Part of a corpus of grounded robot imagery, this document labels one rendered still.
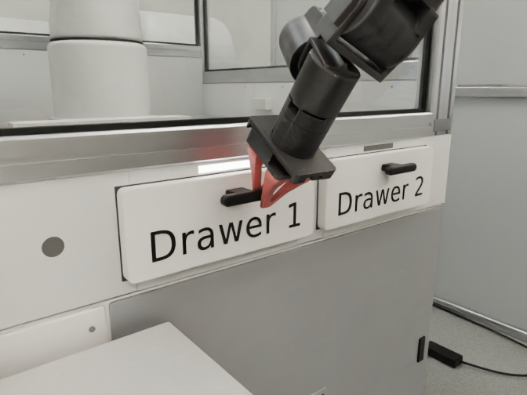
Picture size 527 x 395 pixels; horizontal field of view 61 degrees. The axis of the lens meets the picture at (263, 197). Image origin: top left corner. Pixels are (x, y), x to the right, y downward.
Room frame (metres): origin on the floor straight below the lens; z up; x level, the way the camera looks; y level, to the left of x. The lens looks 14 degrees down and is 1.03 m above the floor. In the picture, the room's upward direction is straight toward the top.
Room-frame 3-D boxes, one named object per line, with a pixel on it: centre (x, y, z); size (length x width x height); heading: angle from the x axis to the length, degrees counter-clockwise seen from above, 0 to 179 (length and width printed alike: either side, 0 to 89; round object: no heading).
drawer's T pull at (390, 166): (0.74, -0.22, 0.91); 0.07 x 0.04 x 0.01; 128
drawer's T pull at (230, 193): (0.54, 0.03, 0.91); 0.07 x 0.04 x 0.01; 128
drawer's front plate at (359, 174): (0.76, -0.20, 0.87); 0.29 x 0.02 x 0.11; 128
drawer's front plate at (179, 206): (0.56, 0.04, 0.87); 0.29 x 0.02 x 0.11; 128
